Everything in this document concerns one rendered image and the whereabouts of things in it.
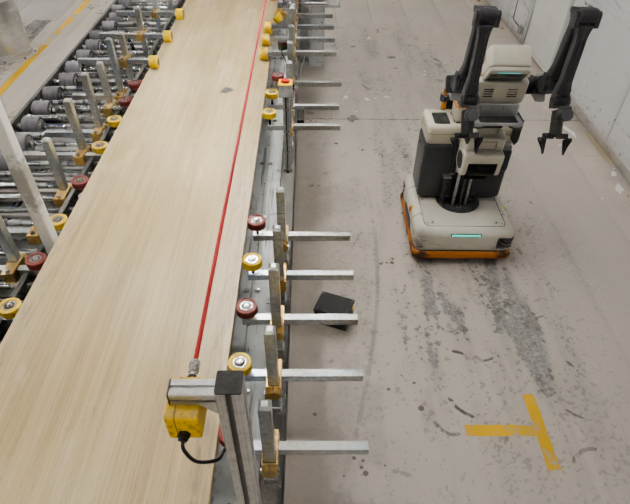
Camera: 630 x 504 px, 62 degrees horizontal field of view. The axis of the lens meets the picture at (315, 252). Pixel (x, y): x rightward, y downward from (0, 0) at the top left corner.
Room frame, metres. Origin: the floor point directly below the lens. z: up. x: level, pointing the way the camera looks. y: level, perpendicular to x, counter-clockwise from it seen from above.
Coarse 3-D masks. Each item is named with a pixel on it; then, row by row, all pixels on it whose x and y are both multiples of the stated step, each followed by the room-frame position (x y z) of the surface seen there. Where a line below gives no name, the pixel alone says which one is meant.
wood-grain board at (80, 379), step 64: (192, 0) 4.77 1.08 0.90; (256, 0) 4.79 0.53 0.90; (192, 64) 3.44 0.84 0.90; (256, 64) 3.46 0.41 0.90; (128, 128) 2.58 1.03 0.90; (192, 128) 2.59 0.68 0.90; (256, 128) 2.60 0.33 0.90; (128, 192) 1.99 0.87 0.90; (192, 192) 2.00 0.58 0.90; (64, 256) 1.55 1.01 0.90; (128, 256) 1.55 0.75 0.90; (192, 256) 1.56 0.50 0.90; (64, 320) 1.21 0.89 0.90; (128, 320) 1.22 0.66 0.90; (192, 320) 1.22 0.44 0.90; (0, 384) 0.95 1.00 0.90; (64, 384) 0.95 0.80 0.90; (128, 384) 0.95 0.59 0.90; (0, 448) 0.73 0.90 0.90; (64, 448) 0.73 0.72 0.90; (128, 448) 0.74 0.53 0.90; (192, 448) 0.74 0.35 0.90
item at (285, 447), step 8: (256, 448) 0.78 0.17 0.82; (280, 448) 0.79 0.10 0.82; (288, 448) 0.79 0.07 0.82; (296, 448) 0.79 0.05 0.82; (304, 448) 0.79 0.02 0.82; (312, 448) 0.79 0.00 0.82; (320, 448) 0.79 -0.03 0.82; (328, 448) 0.79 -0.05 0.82; (336, 448) 0.79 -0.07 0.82; (344, 448) 0.79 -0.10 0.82; (352, 448) 0.79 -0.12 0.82; (360, 448) 0.79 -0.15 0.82; (368, 448) 0.79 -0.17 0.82
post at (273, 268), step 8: (272, 264) 1.26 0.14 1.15; (272, 272) 1.24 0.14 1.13; (272, 280) 1.24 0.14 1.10; (272, 288) 1.24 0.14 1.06; (272, 296) 1.24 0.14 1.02; (280, 296) 1.26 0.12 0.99; (272, 304) 1.24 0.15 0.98; (280, 304) 1.24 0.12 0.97; (272, 312) 1.24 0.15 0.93; (280, 312) 1.24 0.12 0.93; (272, 320) 1.24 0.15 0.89; (280, 320) 1.24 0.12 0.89; (280, 344) 1.24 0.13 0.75
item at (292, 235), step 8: (264, 232) 1.80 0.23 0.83; (272, 232) 1.80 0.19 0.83; (288, 232) 1.80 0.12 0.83; (296, 232) 1.80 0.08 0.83; (304, 232) 1.80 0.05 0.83; (312, 232) 1.80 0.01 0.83; (320, 232) 1.81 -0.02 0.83; (328, 232) 1.81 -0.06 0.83; (336, 232) 1.81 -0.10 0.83; (344, 232) 1.81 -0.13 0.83; (256, 240) 1.78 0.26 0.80; (264, 240) 1.78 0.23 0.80; (272, 240) 1.78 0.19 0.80; (288, 240) 1.78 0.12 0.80; (296, 240) 1.78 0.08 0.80; (304, 240) 1.78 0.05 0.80; (312, 240) 1.78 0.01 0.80; (320, 240) 1.78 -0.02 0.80; (328, 240) 1.78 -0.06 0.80; (336, 240) 1.78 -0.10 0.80; (344, 240) 1.78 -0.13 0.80
